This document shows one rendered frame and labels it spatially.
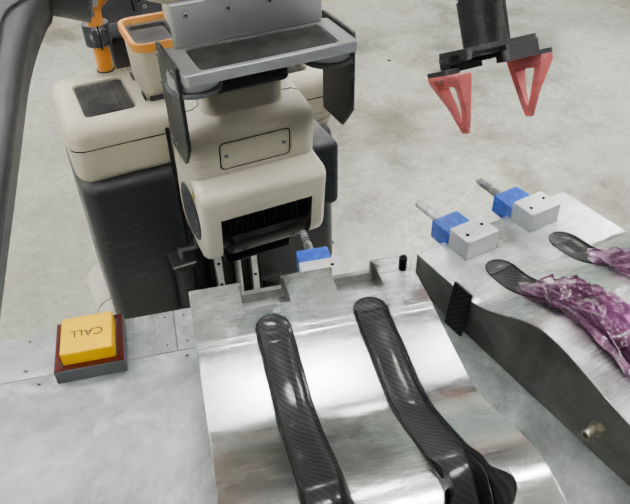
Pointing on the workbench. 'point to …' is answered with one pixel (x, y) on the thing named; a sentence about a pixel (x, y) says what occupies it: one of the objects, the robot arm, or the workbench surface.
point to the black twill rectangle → (458, 308)
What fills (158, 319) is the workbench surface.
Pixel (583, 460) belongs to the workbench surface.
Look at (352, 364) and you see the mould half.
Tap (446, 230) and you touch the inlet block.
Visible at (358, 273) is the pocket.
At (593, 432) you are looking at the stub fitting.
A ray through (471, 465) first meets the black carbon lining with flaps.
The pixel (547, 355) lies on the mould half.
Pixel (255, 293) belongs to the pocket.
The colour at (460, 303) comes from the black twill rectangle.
